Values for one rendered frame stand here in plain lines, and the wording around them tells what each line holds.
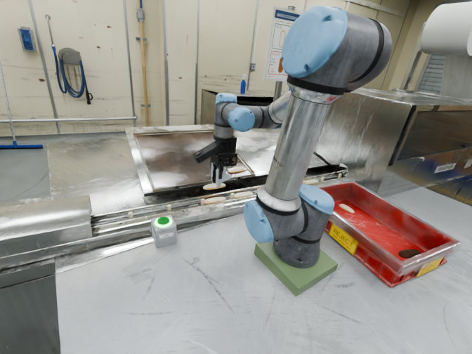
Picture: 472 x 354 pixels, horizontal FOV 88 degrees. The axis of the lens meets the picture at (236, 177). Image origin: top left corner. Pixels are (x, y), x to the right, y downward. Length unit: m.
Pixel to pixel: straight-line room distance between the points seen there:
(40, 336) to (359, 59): 1.23
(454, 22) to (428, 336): 1.63
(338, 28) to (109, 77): 4.22
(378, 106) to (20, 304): 1.59
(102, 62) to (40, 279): 3.83
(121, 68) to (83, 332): 4.11
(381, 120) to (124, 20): 3.90
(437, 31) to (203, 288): 1.87
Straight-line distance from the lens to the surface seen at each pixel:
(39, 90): 4.62
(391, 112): 1.37
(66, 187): 1.33
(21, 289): 1.03
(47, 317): 1.13
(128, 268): 0.84
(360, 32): 0.53
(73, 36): 4.51
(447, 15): 2.05
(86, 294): 0.81
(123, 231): 0.91
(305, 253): 0.80
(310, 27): 0.50
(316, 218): 0.72
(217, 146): 0.92
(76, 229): 0.89
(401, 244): 1.18
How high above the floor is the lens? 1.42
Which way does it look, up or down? 26 degrees down
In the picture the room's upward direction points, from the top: 6 degrees clockwise
